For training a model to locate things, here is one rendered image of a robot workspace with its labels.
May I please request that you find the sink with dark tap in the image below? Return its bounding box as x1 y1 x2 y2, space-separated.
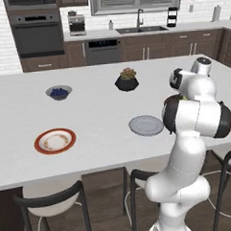
114 7 170 35

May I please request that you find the black wall oven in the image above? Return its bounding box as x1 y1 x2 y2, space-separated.
2 0 66 59

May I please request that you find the succulent in black pot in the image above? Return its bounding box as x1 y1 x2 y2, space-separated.
113 66 140 93

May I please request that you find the silver coffee machine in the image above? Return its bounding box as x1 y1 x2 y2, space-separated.
67 9 87 37

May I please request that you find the white seat black frame stool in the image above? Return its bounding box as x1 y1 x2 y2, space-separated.
200 145 231 231
12 173 94 231
120 155 175 231

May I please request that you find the orange rimmed plate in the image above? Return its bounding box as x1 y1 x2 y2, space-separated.
33 127 78 156

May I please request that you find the grey bowl of blueberries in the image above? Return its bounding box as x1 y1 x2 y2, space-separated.
44 84 74 102

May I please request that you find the grey plate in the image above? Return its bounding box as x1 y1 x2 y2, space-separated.
127 114 166 139

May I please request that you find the brown base cupboards run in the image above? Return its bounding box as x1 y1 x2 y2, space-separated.
18 27 231 82

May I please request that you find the black wire stand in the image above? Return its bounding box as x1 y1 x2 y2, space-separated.
166 6 180 29

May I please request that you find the stainless dishwasher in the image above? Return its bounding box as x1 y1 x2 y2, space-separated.
83 37 123 67

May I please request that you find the window with blinds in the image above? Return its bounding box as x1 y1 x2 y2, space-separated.
89 0 184 17

